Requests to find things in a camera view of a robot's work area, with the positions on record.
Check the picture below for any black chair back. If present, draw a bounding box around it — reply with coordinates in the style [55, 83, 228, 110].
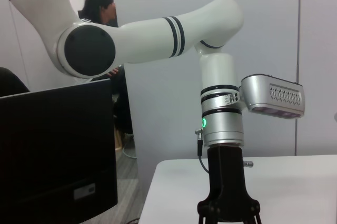
[0, 66, 30, 97]

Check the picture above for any black computer monitor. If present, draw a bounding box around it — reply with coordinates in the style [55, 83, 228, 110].
[0, 78, 118, 224]

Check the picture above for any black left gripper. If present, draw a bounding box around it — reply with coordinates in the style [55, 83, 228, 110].
[197, 145, 262, 224]

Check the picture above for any light wooden stool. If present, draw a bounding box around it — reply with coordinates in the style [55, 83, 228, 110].
[113, 123, 124, 152]

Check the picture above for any white floor cable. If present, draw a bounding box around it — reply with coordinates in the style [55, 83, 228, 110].
[121, 136, 137, 159]

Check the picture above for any person with black hair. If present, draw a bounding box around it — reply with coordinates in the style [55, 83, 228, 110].
[77, 0, 134, 135]

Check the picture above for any left gripper cable with plug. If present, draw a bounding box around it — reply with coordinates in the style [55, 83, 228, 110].
[194, 127, 254, 175]

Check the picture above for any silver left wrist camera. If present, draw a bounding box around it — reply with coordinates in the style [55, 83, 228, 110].
[241, 75, 305, 118]

